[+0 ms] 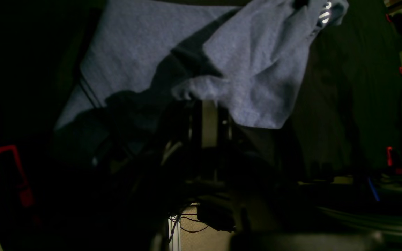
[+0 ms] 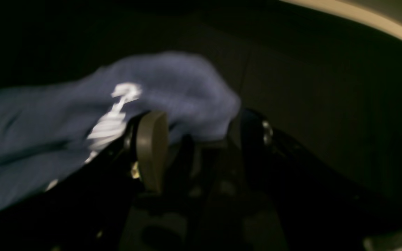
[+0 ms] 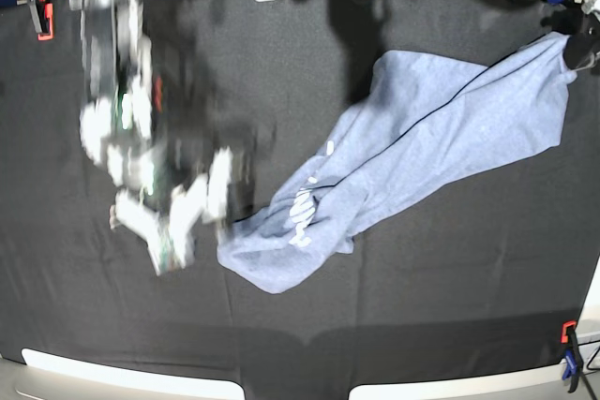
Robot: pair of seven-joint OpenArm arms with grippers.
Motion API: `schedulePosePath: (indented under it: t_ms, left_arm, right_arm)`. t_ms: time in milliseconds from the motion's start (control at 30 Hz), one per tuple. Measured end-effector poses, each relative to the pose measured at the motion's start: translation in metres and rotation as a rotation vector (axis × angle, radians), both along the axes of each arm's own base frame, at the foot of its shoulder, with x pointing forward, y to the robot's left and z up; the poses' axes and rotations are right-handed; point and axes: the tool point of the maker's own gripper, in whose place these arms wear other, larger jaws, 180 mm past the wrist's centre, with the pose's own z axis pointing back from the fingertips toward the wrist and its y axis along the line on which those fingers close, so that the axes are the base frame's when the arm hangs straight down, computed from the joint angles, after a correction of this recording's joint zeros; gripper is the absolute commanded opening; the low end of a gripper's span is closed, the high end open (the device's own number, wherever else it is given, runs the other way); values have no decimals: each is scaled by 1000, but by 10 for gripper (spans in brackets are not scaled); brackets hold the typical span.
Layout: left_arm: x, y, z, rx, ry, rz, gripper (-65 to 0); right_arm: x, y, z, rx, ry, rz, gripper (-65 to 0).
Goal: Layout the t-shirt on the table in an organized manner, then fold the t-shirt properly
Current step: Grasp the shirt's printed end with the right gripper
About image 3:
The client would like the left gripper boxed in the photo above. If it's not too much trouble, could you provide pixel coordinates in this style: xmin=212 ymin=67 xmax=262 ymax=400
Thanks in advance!
xmin=541 ymin=7 xmax=599 ymax=71

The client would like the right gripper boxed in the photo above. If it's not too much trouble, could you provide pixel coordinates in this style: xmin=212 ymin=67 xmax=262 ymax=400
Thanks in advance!
xmin=110 ymin=140 xmax=254 ymax=241

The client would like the light blue t-shirt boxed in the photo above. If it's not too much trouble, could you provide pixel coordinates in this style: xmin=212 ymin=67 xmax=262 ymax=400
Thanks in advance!
xmin=217 ymin=32 xmax=576 ymax=294

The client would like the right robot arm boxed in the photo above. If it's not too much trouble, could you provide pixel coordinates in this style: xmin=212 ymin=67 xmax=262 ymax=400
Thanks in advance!
xmin=69 ymin=0 xmax=257 ymax=238

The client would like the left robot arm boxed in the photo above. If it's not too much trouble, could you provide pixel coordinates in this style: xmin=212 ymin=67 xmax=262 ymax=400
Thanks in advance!
xmin=541 ymin=0 xmax=599 ymax=71

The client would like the red clamp top left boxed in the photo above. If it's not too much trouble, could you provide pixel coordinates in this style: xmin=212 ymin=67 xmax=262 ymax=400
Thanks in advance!
xmin=26 ymin=0 xmax=54 ymax=41

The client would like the black table cloth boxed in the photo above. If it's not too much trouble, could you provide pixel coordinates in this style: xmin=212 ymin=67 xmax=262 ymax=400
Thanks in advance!
xmin=1 ymin=0 xmax=599 ymax=399

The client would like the clamp bottom right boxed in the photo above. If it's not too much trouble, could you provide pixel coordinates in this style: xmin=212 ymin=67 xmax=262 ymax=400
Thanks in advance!
xmin=561 ymin=320 xmax=583 ymax=393

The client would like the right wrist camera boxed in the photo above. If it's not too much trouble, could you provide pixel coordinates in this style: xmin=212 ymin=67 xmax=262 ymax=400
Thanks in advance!
xmin=146 ymin=228 xmax=195 ymax=276

